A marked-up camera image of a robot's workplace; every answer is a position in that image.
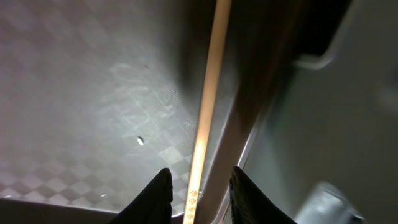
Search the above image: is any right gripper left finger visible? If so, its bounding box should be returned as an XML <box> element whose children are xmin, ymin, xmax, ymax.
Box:
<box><xmin>109</xmin><ymin>168</ymin><xmax>173</xmax><ymax>224</ymax></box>

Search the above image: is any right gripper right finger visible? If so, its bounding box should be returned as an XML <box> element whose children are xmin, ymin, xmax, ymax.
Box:
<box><xmin>229</xmin><ymin>166</ymin><xmax>296</xmax><ymax>224</ymax></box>

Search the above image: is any wooden chopstick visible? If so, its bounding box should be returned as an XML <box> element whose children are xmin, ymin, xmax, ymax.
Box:
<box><xmin>182</xmin><ymin>0</ymin><xmax>232</xmax><ymax>224</ymax></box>

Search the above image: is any grey dishwasher rack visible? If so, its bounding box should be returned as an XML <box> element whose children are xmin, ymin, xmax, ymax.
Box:
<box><xmin>244</xmin><ymin>0</ymin><xmax>397</xmax><ymax>223</ymax></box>

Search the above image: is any dark brown serving tray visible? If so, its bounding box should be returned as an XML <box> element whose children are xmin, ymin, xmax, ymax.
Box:
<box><xmin>1</xmin><ymin>1</ymin><xmax>304</xmax><ymax>223</ymax></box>

